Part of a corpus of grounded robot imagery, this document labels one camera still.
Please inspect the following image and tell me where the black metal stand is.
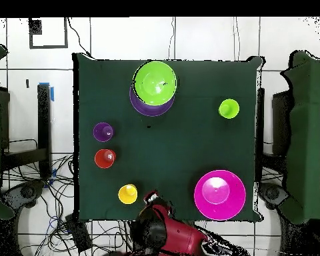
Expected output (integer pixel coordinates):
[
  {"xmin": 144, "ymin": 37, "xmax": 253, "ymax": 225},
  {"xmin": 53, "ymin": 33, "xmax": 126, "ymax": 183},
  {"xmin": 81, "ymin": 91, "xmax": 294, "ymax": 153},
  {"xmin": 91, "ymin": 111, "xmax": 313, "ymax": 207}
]
[{"xmin": 37, "ymin": 83, "xmax": 52, "ymax": 179}]

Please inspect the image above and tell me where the purple plastic cup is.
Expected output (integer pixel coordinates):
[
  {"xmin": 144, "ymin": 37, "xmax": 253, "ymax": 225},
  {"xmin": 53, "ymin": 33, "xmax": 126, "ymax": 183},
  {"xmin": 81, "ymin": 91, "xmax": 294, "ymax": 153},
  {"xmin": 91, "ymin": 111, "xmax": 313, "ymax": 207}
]
[{"xmin": 93, "ymin": 121, "xmax": 115, "ymax": 143}]

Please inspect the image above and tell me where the thin black cable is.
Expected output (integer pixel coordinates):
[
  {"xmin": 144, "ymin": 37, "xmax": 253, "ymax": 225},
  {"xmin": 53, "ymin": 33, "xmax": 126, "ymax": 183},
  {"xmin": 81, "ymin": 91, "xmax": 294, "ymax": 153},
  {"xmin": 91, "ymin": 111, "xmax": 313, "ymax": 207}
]
[{"xmin": 67, "ymin": 17, "xmax": 93, "ymax": 58}]

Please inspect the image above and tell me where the lime green plastic cup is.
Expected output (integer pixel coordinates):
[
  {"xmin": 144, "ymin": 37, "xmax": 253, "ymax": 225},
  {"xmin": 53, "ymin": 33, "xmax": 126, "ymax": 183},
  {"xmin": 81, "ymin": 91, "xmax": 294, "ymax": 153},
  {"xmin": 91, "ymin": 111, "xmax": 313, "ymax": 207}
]
[{"xmin": 217, "ymin": 98, "xmax": 240, "ymax": 120}]

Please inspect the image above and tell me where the black power strip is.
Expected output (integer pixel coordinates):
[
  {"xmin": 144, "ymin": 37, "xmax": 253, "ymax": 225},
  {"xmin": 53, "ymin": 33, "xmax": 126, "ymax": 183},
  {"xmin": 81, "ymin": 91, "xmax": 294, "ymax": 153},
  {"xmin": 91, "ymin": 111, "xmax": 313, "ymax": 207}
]
[{"xmin": 65, "ymin": 213, "xmax": 93, "ymax": 253}]

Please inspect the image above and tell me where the dark green tablecloth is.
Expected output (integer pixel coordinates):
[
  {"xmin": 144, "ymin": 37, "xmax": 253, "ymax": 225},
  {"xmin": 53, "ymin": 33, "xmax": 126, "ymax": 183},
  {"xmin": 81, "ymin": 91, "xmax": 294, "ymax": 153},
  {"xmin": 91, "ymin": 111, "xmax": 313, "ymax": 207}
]
[{"xmin": 72, "ymin": 52, "xmax": 265, "ymax": 223}]

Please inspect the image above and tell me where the black square frame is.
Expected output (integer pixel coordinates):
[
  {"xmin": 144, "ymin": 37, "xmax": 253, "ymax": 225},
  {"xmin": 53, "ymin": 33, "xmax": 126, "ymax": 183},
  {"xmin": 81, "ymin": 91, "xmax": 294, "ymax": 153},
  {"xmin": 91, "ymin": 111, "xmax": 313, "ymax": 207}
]
[{"xmin": 28, "ymin": 17, "xmax": 69, "ymax": 49}]

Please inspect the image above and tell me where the orange plastic cup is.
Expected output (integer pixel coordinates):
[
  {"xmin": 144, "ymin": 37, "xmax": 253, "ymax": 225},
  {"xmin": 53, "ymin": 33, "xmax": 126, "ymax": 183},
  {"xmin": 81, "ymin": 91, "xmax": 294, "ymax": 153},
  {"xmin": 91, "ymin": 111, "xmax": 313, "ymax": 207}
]
[{"xmin": 94, "ymin": 148, "xmax": 117, "ymax": 169}]

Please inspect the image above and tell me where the tangle of cables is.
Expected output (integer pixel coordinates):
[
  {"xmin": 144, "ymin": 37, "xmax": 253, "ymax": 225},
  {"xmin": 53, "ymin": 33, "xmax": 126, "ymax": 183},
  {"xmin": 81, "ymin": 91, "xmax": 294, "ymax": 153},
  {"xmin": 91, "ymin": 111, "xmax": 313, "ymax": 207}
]
[{"xmin": 1, "ymin": 153, "xmax": 135, "ymax": 256}]

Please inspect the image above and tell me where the black office chair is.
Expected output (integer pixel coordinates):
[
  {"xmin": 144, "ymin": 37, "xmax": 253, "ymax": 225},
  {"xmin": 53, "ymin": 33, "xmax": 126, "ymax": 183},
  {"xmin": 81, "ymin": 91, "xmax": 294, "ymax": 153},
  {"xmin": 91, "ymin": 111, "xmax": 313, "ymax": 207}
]
[
  {"xmin": 258, "ymin": 182, "xmax": 290, "ymax": 210},
  {"xmin": 1, "ymin": 179, "xmax": 46, "ymax": 214}
]

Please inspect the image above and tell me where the large pink plastic bowl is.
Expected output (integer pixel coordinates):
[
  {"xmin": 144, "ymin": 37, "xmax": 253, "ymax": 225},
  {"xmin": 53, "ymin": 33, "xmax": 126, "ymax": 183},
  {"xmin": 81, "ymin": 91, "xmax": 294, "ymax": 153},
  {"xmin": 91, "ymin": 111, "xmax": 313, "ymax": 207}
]
[{"xmin": 193, "ymin": 169, "xmax": 247, "ymax": 221}]

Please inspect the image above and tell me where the large green plastic bowl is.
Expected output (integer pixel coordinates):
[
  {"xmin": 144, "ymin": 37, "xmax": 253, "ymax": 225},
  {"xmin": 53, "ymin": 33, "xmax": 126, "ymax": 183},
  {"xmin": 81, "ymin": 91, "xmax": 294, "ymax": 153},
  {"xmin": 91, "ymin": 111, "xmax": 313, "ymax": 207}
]
[{"xmin": 133, "ymin": 60, "xmax": 178, "ymax": 107}]

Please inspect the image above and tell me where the yellow plastic cup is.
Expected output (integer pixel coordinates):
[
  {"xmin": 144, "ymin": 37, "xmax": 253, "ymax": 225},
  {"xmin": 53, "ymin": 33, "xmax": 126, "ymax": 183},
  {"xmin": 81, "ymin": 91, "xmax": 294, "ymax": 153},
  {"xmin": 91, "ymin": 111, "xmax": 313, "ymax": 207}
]
[{"xmin": 117, "ymin": 183, "xmax": 139, "ymax": 205}]

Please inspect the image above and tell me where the purple plastic bowl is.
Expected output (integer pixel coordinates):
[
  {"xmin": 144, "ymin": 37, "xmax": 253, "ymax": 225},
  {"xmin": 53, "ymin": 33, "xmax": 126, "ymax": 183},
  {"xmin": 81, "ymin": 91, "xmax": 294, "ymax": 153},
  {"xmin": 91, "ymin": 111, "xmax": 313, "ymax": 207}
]
[{"xmin": 129, "ymin": 84, "xmax": 176, "ymax": 117}]

